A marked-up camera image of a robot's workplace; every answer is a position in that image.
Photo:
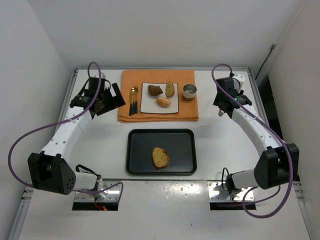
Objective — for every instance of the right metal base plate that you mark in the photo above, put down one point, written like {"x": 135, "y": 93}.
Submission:
{"x": 217, "y": 194}

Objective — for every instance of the brown chocolate croissant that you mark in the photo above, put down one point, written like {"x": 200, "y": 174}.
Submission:
{"x": 154, "y": 90}

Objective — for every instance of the glossy orange bun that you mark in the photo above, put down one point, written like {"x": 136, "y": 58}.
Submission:
{"x": 163, "y": 102}

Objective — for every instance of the black baking tray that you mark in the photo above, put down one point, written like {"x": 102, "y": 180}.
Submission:
{"x": 179, "y": 144}

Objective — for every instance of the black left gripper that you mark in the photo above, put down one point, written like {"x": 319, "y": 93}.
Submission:
{"x": 110, "y": 101}

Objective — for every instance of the metal base plate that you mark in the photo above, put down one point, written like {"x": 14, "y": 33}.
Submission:
{"x": 112, "y": 194}
{"x": 217, "y": 194}

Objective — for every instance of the silver metal cup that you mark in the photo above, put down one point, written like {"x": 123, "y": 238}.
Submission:
{"x": 189, "y": 91}

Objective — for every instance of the seeded bread slice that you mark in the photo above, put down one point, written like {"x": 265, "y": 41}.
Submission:
{"x": 169, "y": 89}
{"x": 160, "y": 158}

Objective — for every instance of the white square plate black rim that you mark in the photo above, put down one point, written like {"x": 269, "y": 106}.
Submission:
{"x": 149, "y": 105}

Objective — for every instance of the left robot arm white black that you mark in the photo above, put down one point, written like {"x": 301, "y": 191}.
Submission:
{"x": 49, "y": 169}

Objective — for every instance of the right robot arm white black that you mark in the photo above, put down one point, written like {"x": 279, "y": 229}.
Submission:
{"x": 278, "y": 161}

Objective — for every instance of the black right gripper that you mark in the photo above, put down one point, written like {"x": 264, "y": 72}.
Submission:
{"x": 222, "y": 107}

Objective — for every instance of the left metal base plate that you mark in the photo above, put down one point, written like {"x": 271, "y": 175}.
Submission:
{"x": 112, "y": 194}

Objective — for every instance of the green handled gold spoon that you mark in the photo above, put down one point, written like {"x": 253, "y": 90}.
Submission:
{"x": 131, "y": 97}

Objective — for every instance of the green handled gold knife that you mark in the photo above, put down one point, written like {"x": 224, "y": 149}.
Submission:
{"x": 134, "y": 105}

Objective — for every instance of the stainless steel tongs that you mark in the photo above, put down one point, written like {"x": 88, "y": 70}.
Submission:
{"x": 220, "y": 113}

